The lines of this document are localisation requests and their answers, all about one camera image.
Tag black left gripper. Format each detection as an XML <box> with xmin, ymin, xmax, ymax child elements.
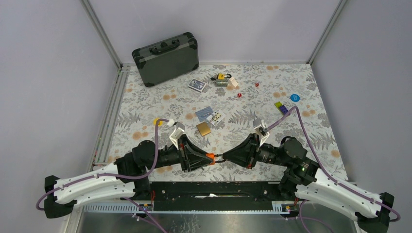
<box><xmin>146</xmin><ymin>134</ymin><xmax>213</xmax><ymax>172</ymax></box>

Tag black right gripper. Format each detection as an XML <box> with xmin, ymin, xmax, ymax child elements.
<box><xmin>222</xmin><ymin>133</ymin><xmax>289</xmax><ymax>169</ymax></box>

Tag orange black padlock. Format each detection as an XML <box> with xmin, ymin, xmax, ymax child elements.
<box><xmin>206</xmin><ymin>153</ymin><xmax>226</xmax><ymax>165</ymax></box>

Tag yellow black padlock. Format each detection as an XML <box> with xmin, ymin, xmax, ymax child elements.
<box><xmin>210</xmin><ymin>73</ymin><xmax>232</xmax><ymax>81</ymax></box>

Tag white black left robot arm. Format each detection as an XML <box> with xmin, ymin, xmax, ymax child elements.
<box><xmin>43</xmin><ymin>135</ymin><xmax>215</xmax><ymax>219</ymax></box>

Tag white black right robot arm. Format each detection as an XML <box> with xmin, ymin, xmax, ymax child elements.
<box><xmin>223</xmin><ymin>133</ymin><xmax>394</xmax><ymax>233</ymax></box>

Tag brass padlock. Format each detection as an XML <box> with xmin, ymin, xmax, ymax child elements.
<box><xmin>196</xmin><ymin>122</ymin><xmax>211</xmax><ymax>136</ymax></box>

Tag blue-backed playing card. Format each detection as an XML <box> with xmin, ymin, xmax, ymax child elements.
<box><xmin>195</xmin><ymin>106</ymin><xmax>214</xmax><ymax>123</ymax></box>

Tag face-up playing card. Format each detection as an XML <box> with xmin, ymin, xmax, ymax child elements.
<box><xmin>206</xmin><ymin>110</ymin><xmax>226</xmax><ymax>126</ymax></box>

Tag yellow round token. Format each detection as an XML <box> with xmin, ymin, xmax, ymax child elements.
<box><xmin>153</xmin><ymin>118</ymin><xmax>163</xmax><ymax>126</ymax></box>

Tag green purple building bricks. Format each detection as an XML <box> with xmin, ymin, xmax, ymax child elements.
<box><xmin>274</xmin><ymin>101</ymin><xmax>289</xmax><ymax>116</ymax></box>

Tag blue card deck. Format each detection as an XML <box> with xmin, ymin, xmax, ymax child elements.
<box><xmin>188</xmin><ymin>79</ymin><xmax>207</xmax><ymax>92</ymax></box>

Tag small beige block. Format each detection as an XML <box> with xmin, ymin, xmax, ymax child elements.
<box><xmin>228</xmin><ymin>77</ymin><xmax>239</xmax><ymax>88</ymax></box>

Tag grey green building brick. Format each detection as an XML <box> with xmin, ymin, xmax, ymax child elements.
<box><xmin>215</xmin><ymin>80</ymin><xmax>228</xmax><ymax>87</ymax></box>

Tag blue round token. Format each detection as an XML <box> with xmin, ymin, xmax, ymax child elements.
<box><xmin>290</xmin><ymin>94</ymin><xmax>301</xmax><ymax>102</ymax></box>

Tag grey black hard case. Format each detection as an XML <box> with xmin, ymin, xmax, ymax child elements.
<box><xmin>132</xmin><ymin>32</ymin><xmax>199</xmax><ymax>87</ymax></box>

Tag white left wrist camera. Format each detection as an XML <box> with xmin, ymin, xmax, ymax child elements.
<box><xmin>167</xmin><ymin>118</ymin><xmax>186</xmax><ymax>149</ymax></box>

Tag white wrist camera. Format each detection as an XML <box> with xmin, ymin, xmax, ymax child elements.
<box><xmin>253</xmin><ymin>118</ymin><xmax>270</xmax><ymax>147</ymax></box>
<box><xmin>167</xmin><ymin>118</ymin><xmax>186</xmax><ymax>149</ymax></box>

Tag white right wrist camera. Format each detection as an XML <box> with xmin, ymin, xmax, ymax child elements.
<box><xmin>253</xmin><ymin>118</ymin><xmax>270</xmax><ymax>147</ymax></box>

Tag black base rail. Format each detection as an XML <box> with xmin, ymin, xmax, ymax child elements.
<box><xmin>131</xmin><ymin>181</ymin><xmax>296</xmax><ymax>204</ymax></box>

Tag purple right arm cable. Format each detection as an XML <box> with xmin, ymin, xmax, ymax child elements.
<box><xmin>265</xmin><ymin>106</ymin><xmax>402</xmax><ymax>233</ymax></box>

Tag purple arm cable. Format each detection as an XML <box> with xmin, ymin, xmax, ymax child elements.
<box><xmin>35</xmin><ymin>118</ymin><xmax>171</xmax><ymax>233</ymax></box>
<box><xmin>265</xmin><ymin>106</ymin><xmax>402</xmax><ymax>233</ymax></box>

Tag slotted cable duct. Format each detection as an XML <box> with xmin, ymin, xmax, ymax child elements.
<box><xmin>83</xmin><ymin>199</ymin><xmax>299</xmax><ymax>214</ymax></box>

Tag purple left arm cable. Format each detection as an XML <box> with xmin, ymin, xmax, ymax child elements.
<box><xmin>35</xmin><ymin>118</ymin><xmax>171</xmax><ymax>233</ymax></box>

